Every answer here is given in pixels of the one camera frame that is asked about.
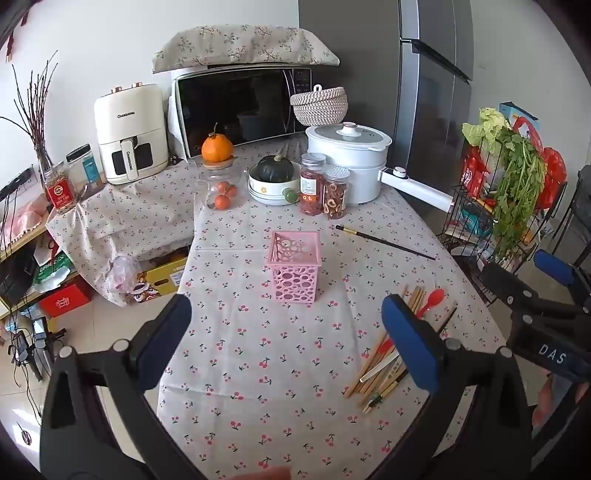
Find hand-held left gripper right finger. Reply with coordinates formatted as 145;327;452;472
369;294;536;480

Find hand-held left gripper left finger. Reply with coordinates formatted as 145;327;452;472
39;293;208;480

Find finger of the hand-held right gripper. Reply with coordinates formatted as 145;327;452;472
534;250;591;305
481;262;539;308

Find red plastic spoon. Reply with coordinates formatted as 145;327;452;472
375;288;445;365

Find pile of wooden chopsticks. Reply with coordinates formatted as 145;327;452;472
344;285;459;414

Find pink perforated utensil holder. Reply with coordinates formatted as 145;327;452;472
267;230;322;304

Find person's right hand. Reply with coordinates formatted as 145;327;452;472
532;376;557;430

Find white plastic spoon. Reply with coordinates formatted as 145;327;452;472
360;348;400;384

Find yellow cardboard box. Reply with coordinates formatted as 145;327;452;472
134;249;190;301

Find dark metal chair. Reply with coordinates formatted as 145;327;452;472
563;164;591;259

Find clear plastic bag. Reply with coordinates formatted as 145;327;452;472
104;254;148;296

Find green leafy herbs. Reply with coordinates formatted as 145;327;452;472
492;129;548;259

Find red plastic bag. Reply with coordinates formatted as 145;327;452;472
512;115;568;210

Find cherry print tablecloth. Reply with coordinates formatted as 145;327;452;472
157;138;509;480

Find red box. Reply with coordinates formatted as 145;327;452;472
39;281;93;318

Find red snack packet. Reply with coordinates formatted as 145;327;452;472
463;145;492;195

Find black electronic devices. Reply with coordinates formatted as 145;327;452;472
9;316;63;379

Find green and white bag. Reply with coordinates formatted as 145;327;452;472
32;254;77;289

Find cherry print cloth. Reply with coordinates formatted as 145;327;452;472
46;157;201;306

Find napa cabbage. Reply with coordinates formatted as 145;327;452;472
462;107;513;146

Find blue box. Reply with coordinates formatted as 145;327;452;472
499;102;541;134

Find jar of dried fruit rings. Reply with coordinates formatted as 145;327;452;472
322;166;351;220

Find glass jar with wooden lid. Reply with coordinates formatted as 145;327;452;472
196;157;245;212

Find jar of red dried berries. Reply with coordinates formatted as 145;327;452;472
300;153;327;216

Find red label jar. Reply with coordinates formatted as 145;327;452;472
44;161;77;214

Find white electric pot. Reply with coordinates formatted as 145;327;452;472
305;122;455;214

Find white floral bowl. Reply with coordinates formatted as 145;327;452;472
248;164;301;206

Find dark lid jar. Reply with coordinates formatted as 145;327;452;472
66;144;105;199

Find grey refrigerator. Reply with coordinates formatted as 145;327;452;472
298;0;476;217

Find large orange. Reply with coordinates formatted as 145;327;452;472
201;122;234;163

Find dark green squash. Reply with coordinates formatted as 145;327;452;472
257;154;293;183

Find glass vase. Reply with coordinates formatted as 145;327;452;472
34;143;56;199

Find cream air fryer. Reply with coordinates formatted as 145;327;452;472
94;82;169;185

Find black microwave oven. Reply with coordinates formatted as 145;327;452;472
168;66;317;160

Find dry twig bunch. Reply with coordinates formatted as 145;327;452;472
0;51;58;153

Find floral cloth cover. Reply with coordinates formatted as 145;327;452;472
152;24;341;73

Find black wire rack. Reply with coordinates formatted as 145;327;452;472
436;134;568;305

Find woven rope basket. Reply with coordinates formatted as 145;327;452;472
290;85;349;126

